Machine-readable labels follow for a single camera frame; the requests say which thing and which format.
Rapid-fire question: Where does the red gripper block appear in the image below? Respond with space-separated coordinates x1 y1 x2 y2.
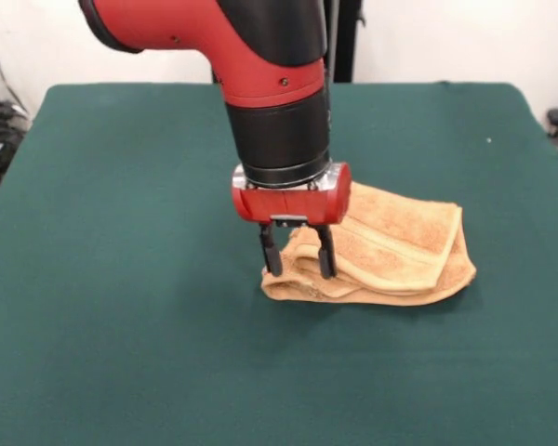
231 162 353 281

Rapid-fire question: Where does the tan terry towel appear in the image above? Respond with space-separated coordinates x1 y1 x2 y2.
259 180 478 308

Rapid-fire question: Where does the dark green table cloth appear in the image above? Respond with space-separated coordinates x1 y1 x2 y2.
0 81 558 446

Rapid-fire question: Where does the black equipment pile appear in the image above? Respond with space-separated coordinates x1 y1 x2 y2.
0 72 30 192

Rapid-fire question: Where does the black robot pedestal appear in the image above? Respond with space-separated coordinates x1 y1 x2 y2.
211 0 368 85

